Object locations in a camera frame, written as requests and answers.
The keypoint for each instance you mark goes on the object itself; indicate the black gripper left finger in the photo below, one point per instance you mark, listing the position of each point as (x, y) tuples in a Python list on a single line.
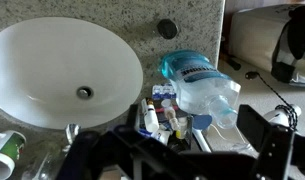
[(92, 153)]

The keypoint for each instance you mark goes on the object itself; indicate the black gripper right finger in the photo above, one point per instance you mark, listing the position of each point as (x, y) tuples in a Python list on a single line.
[(268, 146)]

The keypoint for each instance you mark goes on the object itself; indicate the black bottle lid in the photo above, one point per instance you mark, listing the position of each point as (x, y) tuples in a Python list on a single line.
[(167, 28)]

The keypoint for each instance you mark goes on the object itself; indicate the small beige bottle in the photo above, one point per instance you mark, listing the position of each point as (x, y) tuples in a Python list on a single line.
[(172, 116)]

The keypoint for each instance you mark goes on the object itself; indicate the small yellow white bottle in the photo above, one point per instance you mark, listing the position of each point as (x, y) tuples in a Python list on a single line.
[(182, 128)]

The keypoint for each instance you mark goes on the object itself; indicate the Listerine mouthwash bottle blue liquid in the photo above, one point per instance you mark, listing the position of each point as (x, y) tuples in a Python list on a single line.
[(198, 83)]

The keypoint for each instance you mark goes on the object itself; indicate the chrome faucet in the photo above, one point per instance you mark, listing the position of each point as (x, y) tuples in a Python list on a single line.
[(72, 131)]

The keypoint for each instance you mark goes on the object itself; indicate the white hair dryer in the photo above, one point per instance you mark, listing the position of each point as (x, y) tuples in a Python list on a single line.
[(280, 116)]

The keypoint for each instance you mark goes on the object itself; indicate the clear drinking glass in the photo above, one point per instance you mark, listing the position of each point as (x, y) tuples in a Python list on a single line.
[(42, 166)]

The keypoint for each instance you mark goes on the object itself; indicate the black toiletries tray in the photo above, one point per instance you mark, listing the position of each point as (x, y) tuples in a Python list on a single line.
[(133, 116)]

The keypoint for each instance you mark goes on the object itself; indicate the metal sink drain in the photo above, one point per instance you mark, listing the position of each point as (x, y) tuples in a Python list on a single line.
[(84, 92)]

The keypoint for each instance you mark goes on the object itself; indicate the white tube black gold cap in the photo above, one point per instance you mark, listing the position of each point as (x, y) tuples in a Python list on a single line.
[(150, 116)]

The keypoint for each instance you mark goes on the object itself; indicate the blue white toothpaste tube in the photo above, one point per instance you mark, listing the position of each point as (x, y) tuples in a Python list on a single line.
[(158, 135)]

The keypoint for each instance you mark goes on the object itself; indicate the red pen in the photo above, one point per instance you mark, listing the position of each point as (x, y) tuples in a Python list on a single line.
[(162, 109)]

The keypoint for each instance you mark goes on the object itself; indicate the green and white mug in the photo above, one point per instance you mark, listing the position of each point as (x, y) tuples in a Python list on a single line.
[(7, 153)]

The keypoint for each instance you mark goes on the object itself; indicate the white oval sink basin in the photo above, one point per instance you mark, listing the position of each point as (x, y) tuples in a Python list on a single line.
[(58, 66)]

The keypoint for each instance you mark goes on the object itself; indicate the blue blister pack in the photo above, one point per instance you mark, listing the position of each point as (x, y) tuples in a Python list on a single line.
[(163, 91)]

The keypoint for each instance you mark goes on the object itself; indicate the white trash can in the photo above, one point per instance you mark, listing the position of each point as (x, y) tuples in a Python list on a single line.
[(255, 36)]

